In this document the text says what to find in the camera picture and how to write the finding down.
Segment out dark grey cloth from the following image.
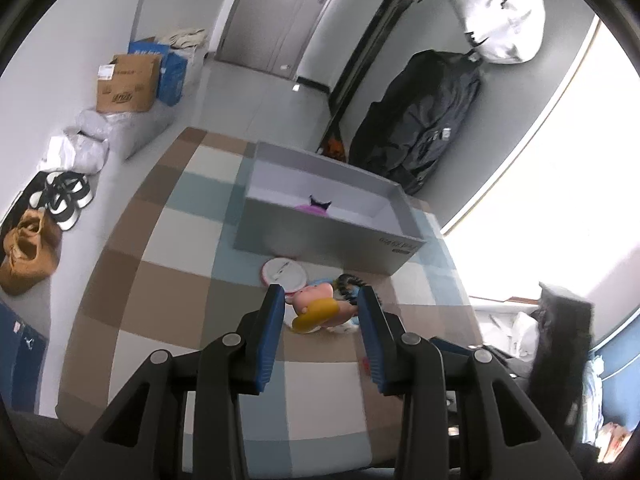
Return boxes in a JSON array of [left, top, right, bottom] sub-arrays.
[[0, 410, 86, 480]]

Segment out white bedding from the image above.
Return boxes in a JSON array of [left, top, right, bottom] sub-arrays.
[[474, 305, 542, 361]]

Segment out orange item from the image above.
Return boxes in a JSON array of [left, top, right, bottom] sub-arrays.
[[320, 137, 348, 162]]

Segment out grey door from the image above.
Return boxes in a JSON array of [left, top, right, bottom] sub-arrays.
[[217, 0, 361, 81]]

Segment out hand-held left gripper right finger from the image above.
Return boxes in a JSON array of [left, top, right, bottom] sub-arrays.
[[356, 285, 583, 480]]

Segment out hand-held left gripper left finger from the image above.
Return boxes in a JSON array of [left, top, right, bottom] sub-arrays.
[[59, 284, 287, 480]]

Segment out blue fabric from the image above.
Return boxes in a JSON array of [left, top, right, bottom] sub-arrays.
[[584, 355, 626, 431]]

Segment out round white pink compact mirror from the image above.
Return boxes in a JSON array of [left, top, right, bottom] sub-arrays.
[[259, 257, 307, 293]]

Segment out grey cardboard box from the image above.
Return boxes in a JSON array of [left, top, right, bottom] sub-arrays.
[[233, 141, 428, 277]]

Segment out white hanging bag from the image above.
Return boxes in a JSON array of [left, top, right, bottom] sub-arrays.
[[445, 0, 546, 64]]

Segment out beige cloth bag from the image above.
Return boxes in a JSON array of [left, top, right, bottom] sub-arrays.
[[160, 27, 208, 52]]

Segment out black and white sneakers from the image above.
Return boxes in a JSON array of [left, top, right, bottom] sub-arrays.
[[47, 180, 95, 232]]

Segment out black backpack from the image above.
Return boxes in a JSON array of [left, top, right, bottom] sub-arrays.
[[348, 50, 485, 196]]

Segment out tan leather handbag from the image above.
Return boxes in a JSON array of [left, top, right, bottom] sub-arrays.
[[0, 208, 61, 296]]

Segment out pink black hair clip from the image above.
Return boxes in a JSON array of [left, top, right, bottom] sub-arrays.
[[295, 194, 333, 218]]

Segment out black white sandal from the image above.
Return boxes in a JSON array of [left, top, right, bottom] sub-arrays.
[[29, 171, 88, 209]]

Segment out white plastic bag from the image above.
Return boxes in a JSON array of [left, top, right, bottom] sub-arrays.
[[75, 107, 176, 161], [40, 132, 110, 173]]

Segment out black beaded bracelet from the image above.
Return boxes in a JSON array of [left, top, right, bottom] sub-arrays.
[[336, 273, 383, 311]]

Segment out blue carton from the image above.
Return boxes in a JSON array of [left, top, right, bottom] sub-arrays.
[[129, 40, 190, 107]]

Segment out checkered tablecloth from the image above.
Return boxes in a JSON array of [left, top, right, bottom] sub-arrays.
[[55, 127, 483, 480]]

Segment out black metal rack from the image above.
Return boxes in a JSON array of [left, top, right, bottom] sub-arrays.
[[327, 0, 426, 136]]

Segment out brown cardboard box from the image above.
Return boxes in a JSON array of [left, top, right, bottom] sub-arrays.
[[96, 54, 163, 114]]

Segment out blue denim cloth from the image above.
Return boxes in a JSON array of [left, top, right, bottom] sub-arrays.
[[0, 300, 48, 413]]

